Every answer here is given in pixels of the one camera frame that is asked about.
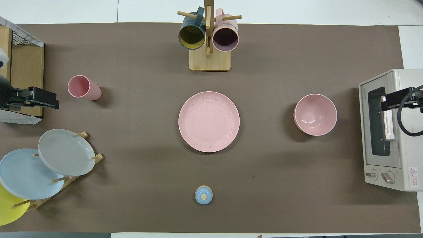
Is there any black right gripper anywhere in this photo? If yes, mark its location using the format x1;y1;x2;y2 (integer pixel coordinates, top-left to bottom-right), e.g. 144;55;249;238
381;87;417;112

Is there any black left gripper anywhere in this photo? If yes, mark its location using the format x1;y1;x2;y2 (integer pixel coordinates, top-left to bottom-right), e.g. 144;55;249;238
6;87;60;109

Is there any pink tumbler cup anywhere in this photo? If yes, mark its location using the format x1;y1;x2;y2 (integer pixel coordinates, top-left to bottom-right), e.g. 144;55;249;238
67;75;102;101

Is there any pink bowl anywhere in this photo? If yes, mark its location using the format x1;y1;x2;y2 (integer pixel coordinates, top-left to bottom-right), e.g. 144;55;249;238
293;94;338;137

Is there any grey plate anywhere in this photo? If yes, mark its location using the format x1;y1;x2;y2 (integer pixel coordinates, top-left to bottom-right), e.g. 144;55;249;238
38;129;96;177

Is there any beige toaster oven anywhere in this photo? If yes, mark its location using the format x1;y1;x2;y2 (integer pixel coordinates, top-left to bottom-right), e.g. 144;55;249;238
359;69;423;192

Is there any light blue plate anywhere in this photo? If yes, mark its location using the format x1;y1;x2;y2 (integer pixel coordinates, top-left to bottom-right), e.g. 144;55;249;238
0;148;65;200

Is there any wooden plate rack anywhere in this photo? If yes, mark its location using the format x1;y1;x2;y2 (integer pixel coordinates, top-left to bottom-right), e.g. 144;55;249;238
13;131;104;212

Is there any brown table mat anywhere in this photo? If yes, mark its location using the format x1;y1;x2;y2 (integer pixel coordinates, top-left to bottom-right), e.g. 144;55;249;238
0;22;422;233

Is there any yellow plate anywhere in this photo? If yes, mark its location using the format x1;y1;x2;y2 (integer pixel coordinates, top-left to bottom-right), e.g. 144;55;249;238
0;183;31;226

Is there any dark teal mug yellow inside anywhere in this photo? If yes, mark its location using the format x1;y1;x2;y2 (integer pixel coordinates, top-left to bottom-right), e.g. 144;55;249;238
178;7;207;50

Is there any pink speckled plate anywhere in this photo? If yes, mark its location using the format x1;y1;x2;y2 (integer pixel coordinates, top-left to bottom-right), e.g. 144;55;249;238
178;91;240;153

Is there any wooden mug tree stand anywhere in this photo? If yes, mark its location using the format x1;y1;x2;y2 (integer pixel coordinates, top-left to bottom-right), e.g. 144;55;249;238
177;0;242;72

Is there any pink mug dark inside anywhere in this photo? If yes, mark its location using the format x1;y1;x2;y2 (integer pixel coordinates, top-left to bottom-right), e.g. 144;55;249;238
212;8;239;52

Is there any small blue lid wooden knob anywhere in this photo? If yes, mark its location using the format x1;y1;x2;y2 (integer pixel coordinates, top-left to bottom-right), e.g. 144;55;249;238
195;185;213;205

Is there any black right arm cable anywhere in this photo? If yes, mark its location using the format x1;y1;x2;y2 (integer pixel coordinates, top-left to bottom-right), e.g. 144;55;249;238
397;85;423;137

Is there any wooden wire storage basket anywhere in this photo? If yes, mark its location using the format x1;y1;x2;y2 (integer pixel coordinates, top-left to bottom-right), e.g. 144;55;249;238
0;17;45;125

